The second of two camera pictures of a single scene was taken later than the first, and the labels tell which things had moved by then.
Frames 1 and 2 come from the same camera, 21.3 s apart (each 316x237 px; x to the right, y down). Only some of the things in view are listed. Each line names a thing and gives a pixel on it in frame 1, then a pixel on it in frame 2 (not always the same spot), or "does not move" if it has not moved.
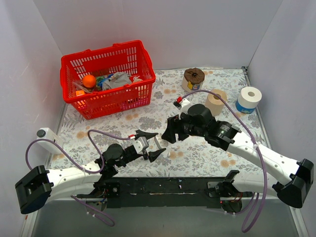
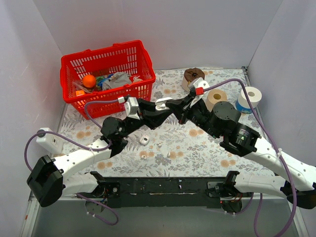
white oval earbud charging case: (159, 141) to (160, 103)
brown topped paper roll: (193, 79) does not move
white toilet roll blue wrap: (248, 98) does not move
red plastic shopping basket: (107, 80) does not move
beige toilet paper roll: (215, 103) does not move
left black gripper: (146, 150) to (141, 111)
